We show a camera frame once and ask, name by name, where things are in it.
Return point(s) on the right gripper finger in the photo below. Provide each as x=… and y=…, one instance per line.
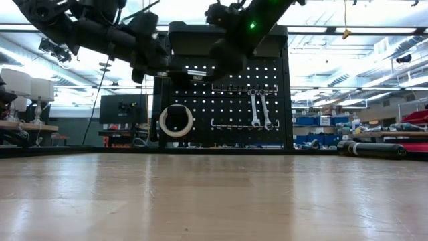
x=217, y=76

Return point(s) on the silver combination wrench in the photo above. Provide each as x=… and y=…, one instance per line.
x=265, y=108
x=254, y=107

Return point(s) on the white tape roll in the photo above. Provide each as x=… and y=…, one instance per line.
x=162, y=122

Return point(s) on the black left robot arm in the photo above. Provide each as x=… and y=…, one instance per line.
x=83, y=33

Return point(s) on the black pegboard tool cart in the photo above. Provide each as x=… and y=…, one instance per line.
x=274, y=100

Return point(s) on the black computer monitor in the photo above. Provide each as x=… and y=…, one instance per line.
x=113, y=108

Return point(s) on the black ceiling-mounted device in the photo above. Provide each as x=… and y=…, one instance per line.
x=55, y=50

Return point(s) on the white table lamp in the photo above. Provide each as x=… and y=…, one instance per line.
x=16, y=82
x=41, y=88

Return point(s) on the wide blue storage bin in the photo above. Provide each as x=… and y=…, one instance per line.
x=314, y=139

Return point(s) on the wooden workbench with lamps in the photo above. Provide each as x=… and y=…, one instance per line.
x=30, y=126

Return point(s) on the white plastic bottle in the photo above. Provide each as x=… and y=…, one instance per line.
x=356, y=124

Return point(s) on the small black ceiling device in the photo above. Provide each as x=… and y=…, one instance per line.
x=404, y=59

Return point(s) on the black cylinder with white band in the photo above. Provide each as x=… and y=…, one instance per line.
x=371, y=149

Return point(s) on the wooden workbench with clutter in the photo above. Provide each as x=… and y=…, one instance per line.
x=388, y=134

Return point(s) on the red storage bin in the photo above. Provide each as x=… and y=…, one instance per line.
x=416, y=118

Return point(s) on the red plastic tray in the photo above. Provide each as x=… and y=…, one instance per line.
x=416, y=147

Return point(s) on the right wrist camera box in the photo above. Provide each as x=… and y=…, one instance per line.
x=229, y=57

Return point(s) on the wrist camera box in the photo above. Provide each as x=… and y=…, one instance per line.
x=229, y=57
x=145, y=23

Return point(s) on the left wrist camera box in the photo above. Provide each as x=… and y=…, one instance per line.
x=145, y=23

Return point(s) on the metal pegboard hook rail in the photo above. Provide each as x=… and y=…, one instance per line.
x=234, y=127
x=274, y=90

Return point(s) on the black overhead frame beam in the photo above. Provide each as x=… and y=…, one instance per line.
x=317, y=29

